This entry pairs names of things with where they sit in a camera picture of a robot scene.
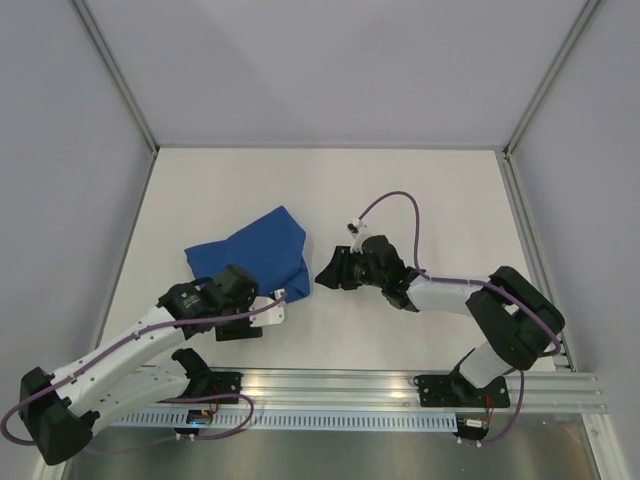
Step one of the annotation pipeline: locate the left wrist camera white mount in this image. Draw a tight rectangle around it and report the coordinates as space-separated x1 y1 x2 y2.
249 289 287 328

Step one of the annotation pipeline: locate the slotted cable duct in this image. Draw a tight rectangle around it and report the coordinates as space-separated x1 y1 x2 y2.
115 407 457 433

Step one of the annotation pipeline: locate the aluminium side rail right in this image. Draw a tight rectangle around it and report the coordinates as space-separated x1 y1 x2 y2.
501 149 576 372

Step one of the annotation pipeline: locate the blue surgical drape cloth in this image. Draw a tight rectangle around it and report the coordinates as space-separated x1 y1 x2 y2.
185 206 311 303

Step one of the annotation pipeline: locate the aluminium frame post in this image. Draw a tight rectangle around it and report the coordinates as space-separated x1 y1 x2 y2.
502 0 605 160
69 0 159 159

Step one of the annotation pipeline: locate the aluminium frame post left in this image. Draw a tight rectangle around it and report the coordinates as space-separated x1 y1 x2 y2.
69 0 159 159

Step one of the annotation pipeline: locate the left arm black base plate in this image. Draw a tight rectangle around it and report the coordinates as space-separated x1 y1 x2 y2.
177 370 243 404

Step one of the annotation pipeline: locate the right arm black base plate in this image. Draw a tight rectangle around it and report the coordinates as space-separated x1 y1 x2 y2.
413 374 511 408

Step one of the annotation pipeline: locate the aluminium front rail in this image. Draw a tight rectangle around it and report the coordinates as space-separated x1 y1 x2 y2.
99 364 609 415

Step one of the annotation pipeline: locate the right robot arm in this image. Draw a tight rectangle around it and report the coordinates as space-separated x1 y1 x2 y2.
315 235 566 405

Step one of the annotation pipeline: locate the aluminium frame post right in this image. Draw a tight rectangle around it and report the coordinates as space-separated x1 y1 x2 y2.
502 0 605 160

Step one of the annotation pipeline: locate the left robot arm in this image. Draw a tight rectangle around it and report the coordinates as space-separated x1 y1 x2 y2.
13 265 286 466

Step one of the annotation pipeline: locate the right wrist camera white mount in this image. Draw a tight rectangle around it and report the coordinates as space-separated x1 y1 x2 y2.
347 218 371 253

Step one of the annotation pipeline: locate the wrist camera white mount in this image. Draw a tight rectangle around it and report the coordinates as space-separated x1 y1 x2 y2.
249 289 287 328
347 218 371 253

